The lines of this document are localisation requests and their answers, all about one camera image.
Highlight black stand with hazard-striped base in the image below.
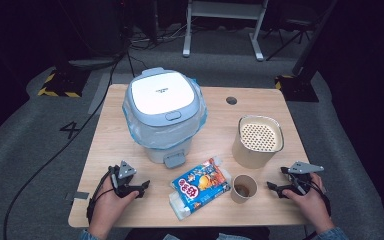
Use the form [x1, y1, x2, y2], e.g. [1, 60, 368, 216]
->
[274, 0, 339, 103]
[37, 66, 91, 98]

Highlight white rice cooker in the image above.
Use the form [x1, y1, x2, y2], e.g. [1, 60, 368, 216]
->
[122, 66, 209, 169]

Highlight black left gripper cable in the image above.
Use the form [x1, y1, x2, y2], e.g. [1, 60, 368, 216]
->
[85, 171, 115, 224]

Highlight blue printed snack packet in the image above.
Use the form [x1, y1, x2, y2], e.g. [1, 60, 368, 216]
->
[168, 156, 233, 222]

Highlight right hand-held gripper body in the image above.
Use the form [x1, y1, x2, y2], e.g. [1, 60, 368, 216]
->
[280, 161, 325, 196]

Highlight long black floor cable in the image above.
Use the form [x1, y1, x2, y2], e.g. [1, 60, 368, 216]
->
[2, 49, 131, 240]

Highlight white metal desk frame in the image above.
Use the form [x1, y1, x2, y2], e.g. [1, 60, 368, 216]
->
[182, 0, 270, 62]

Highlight brown paper cup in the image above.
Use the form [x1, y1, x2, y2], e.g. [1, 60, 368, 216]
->
[230, 174, 259, 205]

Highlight grey floor cable cover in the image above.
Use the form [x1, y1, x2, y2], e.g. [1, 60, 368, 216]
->
[88, 73, 134, 116]

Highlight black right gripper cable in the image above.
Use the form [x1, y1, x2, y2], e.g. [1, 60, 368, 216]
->
[308, 179, 332, 217]

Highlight person's right hand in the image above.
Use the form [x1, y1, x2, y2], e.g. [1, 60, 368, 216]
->
[283, 173, 334, 234]

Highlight person's left hand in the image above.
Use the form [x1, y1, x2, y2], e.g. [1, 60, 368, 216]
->
[89, 188, 140, 234]

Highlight person's denim legs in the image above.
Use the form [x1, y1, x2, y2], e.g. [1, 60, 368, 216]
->
[162, 233, 258, 240]

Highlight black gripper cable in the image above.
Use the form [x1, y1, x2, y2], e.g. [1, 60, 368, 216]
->
[308, 179, 332, 217]
[85, 171, 115, 224]

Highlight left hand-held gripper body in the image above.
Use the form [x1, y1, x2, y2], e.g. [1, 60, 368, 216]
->
[108, 160, 138, 198]

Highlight beige canister with perforated insert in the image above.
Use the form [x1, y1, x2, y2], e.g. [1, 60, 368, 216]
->
[231, 114, 285, 170]

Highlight grey tape strip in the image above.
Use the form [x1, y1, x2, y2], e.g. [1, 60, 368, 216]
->
[64, 191, 90, 201]

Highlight bundle of floor cables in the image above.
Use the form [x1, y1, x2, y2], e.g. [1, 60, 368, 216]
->
[129, 23, 189, 51]

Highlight black tripod stand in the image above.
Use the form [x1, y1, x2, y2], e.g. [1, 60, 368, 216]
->
[265, 13, 318, 62]

